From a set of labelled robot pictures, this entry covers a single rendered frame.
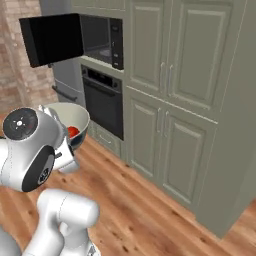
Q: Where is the narrow tall grey-green cupboard door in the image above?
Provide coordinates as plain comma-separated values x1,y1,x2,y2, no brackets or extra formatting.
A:
128,0,170,97

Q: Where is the black microwave door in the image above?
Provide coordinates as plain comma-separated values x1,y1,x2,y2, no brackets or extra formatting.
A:
18,13,85,69

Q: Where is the wide short grey-green cupboard door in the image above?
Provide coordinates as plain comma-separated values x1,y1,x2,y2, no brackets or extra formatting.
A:
161,109,218,207

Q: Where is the silver fridge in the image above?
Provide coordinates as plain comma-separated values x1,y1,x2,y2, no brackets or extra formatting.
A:
39,0,87,108

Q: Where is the black built-in oven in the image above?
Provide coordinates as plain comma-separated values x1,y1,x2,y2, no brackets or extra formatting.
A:
80,64,125,141

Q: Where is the narrow short grey-green cupboard door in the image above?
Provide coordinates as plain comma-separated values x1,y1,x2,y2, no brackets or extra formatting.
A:
126,96,165,181

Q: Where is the red tomato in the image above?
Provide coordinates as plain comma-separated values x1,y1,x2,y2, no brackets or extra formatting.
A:
66,125,81,140

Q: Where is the black oven handle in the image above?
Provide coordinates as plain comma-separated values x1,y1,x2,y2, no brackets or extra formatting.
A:
82,77,122,98

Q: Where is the white bowl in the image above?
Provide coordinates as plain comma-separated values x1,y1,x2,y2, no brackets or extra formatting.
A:
42,101,92,152

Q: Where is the silver cupboard handle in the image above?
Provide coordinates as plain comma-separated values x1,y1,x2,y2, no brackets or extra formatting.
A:
163,111,170,139
167,64,175,96
159,61,166,92
156,106,162,135

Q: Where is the grey-green cupboard housing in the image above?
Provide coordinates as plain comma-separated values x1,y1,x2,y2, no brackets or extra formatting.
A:
71,0,256,240

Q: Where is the dark fridge handle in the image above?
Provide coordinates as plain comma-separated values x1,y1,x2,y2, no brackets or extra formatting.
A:
51,85,79,103

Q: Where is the wide tall grey-green cupboard door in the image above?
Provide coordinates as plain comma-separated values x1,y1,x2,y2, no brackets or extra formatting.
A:
166,0,235,112

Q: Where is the silver drawer handle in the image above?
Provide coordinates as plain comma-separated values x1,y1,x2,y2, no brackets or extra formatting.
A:
98,134,113,145

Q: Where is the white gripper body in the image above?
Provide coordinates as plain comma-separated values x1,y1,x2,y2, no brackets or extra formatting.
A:
54,135,82,175

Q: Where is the grey-green drawer front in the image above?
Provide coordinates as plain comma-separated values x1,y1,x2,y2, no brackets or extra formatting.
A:
87,120,123,158

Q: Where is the black microwave oven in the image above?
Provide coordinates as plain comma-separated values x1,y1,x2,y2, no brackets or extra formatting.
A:
79,13,125,71

